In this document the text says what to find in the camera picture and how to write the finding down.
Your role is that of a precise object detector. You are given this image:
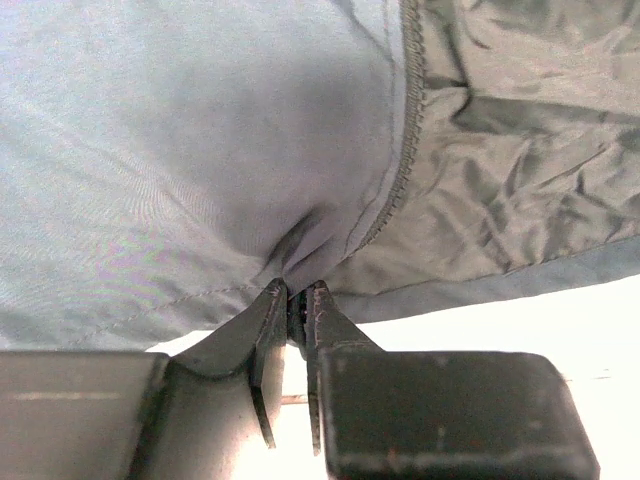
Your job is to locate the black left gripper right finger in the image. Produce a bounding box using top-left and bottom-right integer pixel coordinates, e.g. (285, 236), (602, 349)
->
(303, 282), (600, 479)

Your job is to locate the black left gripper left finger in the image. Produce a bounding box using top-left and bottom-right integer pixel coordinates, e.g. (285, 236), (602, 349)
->
(1, 279), (288, 479)

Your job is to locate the grey gradient zip jacket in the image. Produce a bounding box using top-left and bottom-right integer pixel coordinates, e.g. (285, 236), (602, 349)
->
(1, 1), (639, 350)

